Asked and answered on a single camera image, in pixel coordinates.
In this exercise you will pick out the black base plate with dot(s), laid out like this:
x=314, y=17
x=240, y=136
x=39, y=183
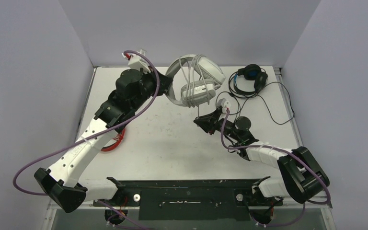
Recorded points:
x=193, y=199

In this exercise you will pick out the red black headphones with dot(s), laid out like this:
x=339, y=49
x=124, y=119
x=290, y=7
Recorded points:
x=118, y=139

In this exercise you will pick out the black blue headphones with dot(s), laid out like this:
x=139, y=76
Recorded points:
x=251, y=72

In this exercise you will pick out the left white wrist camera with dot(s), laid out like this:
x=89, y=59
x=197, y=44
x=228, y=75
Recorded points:
x=136, y=62

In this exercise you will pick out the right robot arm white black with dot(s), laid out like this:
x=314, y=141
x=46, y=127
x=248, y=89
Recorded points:
x=301, y=177

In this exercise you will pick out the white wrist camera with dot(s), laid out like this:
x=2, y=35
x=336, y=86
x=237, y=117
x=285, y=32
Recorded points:
x=223, y=105
x=136, y=62

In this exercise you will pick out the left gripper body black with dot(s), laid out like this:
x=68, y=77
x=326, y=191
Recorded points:
x=161, y=90

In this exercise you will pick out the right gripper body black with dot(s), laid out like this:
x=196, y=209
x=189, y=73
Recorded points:
x=214, y=119

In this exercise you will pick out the white grey headphones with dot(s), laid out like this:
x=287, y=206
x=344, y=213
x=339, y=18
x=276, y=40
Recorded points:
x=203, y=77

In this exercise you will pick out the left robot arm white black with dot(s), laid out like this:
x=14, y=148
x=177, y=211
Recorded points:
x=61, y=181

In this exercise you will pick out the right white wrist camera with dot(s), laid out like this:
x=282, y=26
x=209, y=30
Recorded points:
x=223, y=105

